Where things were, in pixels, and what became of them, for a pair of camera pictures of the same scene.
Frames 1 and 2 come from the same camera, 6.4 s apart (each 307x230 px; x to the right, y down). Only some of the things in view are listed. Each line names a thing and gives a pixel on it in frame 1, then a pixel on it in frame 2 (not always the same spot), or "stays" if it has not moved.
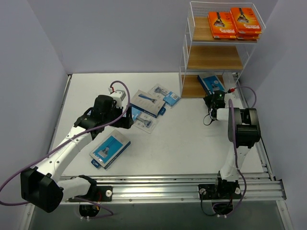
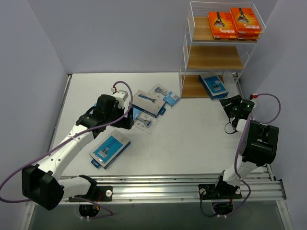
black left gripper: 125,117 stays
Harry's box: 211,83 stays
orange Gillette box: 222,25 stays
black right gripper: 210,103 to 230,103
